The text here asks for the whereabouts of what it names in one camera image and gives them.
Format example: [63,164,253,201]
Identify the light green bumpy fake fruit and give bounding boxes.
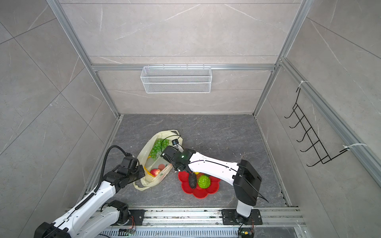
[197,175,211,189]

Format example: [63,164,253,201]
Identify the white wire mesh basket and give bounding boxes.
[140,66,212,94]

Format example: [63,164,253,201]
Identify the red yellow fake apple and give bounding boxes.
[150,169,161,177]

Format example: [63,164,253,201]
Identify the dark fake avocado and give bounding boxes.
[188,173,197,189]

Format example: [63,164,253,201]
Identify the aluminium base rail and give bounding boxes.
[59,207,307,238]

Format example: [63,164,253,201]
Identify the yellow fake banana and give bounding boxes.
[143,167,156,177]

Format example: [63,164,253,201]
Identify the red flower-shaped plate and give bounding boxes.
[178,172,220,199]

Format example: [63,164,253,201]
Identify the green fake grape bunch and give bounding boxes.
[149,138,170,161]

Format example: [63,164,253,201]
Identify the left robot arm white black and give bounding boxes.
[34,156,145,238]

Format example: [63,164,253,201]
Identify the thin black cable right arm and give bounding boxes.
[160,134,182,152]

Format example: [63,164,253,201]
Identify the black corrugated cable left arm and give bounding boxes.
[93,145,132,192]

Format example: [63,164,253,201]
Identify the black wire hook rack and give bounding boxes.
[284,88,349,167]

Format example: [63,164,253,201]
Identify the cream plastic bag orange prints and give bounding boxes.
[133,130,183,191]

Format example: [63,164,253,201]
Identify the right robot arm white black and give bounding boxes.
[161,146,266,223]

